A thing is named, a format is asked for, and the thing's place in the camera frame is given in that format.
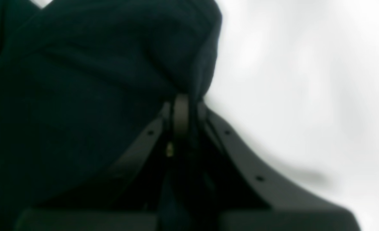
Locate black T-shirt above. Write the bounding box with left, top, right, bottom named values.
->
left=0, top=0, right=222, bottom=231

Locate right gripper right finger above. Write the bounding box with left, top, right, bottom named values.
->
left=198, top=101, right=360, bottom=231

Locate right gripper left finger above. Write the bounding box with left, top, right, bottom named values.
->
left=16, top=94, right=189, bottom=231

